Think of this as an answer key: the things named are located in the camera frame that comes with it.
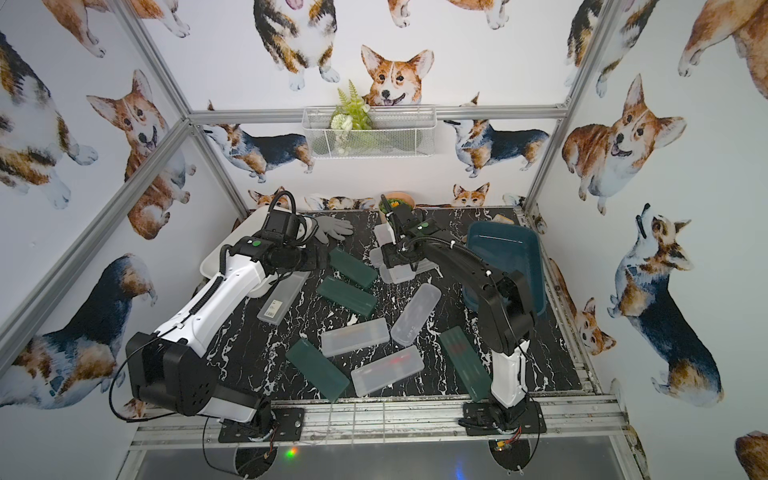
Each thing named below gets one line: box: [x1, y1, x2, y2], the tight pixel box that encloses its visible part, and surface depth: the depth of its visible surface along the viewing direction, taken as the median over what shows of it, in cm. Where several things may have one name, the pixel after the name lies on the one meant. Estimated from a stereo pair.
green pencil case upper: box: [329, 247, 378, 287], surface depth 104 cm
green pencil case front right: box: [439, 326, 493, 402], surface depth 84 cm
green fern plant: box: [330, 79, 373, 132], surface depth 84 cm
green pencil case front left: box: [285, 338, 350, 402], surface depth 84 cm
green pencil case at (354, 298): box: [316, 276, 378, 317], surface depth 99 cm
